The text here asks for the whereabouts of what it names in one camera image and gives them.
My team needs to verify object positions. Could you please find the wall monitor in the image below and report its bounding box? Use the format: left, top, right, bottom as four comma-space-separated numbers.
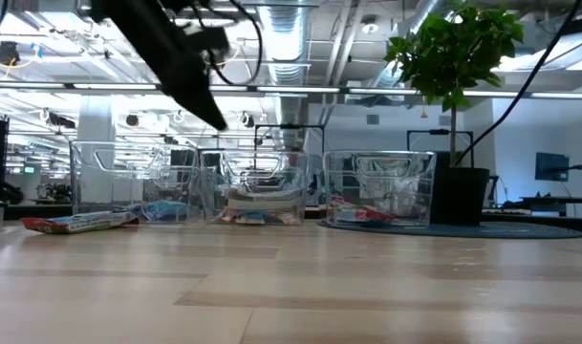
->
534, 151, 571, 183

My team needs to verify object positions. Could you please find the silver ceiling duct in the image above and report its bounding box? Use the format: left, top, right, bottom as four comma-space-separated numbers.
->
259, 0, 311, 140

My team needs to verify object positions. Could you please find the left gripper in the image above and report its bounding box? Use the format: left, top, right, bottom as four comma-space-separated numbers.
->
90, 0, 228, 131

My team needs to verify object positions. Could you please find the black stand frame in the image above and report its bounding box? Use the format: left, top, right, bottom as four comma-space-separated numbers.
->
406, 128, 475, 168

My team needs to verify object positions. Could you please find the horizontal light strip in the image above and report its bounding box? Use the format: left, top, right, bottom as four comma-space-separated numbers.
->
0, 81, 582, 100

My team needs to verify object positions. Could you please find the round dark mat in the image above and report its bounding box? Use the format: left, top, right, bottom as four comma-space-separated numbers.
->
317, 219, 582, 240

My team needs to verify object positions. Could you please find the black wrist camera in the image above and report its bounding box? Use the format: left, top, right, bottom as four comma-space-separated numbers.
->
187, 24, 232, 54

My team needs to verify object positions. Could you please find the green leafy plant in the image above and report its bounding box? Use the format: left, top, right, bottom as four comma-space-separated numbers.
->
384, 0, 525, 168

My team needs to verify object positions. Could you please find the clear plastic bin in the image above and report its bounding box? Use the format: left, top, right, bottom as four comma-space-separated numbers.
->
70, 140, 201, 225
322, 149, 438, 228
199, 150, 311, 226

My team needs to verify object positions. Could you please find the black cable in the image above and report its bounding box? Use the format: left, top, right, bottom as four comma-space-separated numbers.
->
455, 0, 582, 166

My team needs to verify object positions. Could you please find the black plant pot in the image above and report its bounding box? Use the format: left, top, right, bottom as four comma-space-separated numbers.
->
431, 151, 491, 226

